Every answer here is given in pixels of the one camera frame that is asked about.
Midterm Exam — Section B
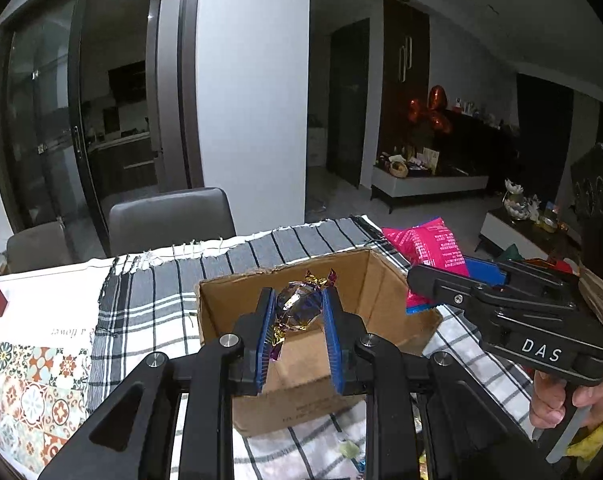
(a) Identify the dark wooden wardrobe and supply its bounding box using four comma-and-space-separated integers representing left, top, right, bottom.
379, 0, 431, 171

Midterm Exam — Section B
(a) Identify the yellow garment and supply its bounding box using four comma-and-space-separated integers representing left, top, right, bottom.
564, 410, 603, 462

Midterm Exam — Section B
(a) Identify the dark interior door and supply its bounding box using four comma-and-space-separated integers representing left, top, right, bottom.
326, 17, 371, 189

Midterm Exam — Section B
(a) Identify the glass sliding door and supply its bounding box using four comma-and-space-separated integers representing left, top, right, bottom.
0, 0, 108, 261

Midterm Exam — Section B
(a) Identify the small grey chair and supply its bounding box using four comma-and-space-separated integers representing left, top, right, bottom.
5, 221, 75, 275

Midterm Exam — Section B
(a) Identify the pink snack packet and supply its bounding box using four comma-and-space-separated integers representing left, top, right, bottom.
381, 216, 470, 316

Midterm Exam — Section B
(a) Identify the red foil balloon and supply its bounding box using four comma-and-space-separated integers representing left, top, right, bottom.
408, 85, 455, 136

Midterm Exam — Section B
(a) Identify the white lotus ornament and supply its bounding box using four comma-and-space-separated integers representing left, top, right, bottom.
501, 178, 530, 221

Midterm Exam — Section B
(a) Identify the purple gold foil candy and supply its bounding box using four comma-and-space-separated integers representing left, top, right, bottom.
268, 267, 340, 361

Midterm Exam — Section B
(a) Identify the white coffee table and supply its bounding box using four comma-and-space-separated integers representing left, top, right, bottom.
476, 207, 582, 262

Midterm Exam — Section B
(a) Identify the grey checked cloth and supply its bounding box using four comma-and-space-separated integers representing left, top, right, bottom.
86, 215, 537, 480

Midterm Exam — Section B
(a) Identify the dark sideboard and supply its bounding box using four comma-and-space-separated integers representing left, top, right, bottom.
444, 109, 523, 196

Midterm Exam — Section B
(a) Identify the brown cardboard box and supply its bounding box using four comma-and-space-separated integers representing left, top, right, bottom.
195, 247, 445, 438

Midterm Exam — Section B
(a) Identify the person's right hand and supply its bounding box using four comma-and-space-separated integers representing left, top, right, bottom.
529, 372, 603, 432

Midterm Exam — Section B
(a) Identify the black range hood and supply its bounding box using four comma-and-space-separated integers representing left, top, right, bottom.
108, 60, 147, 99

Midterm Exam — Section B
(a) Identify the red bag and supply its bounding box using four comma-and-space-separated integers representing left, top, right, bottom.
526, 257, 581, 275

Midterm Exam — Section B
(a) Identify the white low bench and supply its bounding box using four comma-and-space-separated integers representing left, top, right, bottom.
370, 162, 490, 214

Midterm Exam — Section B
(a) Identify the tile-patterned white tablecloth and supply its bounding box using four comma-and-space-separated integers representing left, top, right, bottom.
0, 257, 118, 476

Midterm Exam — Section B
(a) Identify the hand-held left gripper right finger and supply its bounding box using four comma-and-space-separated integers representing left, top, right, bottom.
321, 287, 557, 480

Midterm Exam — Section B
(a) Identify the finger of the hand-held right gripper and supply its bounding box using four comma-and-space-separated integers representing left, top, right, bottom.
464, 256, 575, 297
406, 263, 578, 321

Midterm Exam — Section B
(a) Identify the wide grey chair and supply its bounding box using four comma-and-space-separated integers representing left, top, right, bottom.
107, 187, 237, 259

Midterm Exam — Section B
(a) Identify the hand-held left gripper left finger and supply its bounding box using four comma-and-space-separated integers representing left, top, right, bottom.
37, 287, 277, 480

